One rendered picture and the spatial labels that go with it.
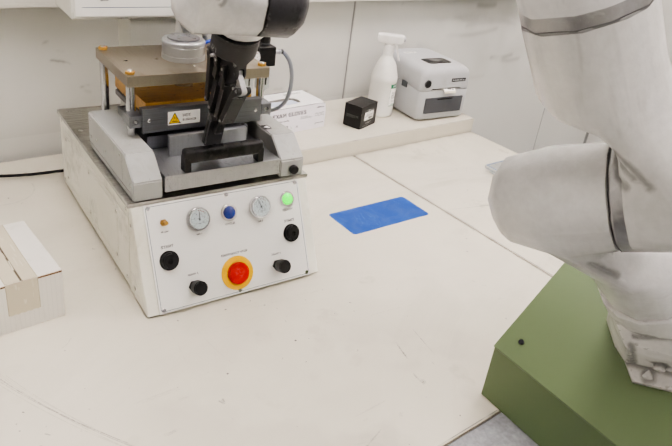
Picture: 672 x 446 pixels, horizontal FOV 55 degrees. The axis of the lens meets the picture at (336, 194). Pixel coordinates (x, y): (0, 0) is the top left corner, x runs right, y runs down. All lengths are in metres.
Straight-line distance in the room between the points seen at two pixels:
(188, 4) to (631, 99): 0.53
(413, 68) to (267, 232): 0.96
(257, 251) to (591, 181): 0.71
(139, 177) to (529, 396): 0.69
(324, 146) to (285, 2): 0.89
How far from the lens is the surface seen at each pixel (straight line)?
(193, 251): 1.15
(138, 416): 0.99
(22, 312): 1.14
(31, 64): 1.68
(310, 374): 1.05
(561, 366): 0.99
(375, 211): 1.53
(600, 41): 0.57
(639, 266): 0.76
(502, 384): 1.05
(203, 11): 0.86
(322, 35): 2.03
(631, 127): 0.60
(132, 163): 1.12
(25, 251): 1.18
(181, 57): 1.23
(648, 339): 0.89
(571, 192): 0.65
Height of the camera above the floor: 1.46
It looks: 27 degrees down
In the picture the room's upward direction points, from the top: 8 degrees clockwise
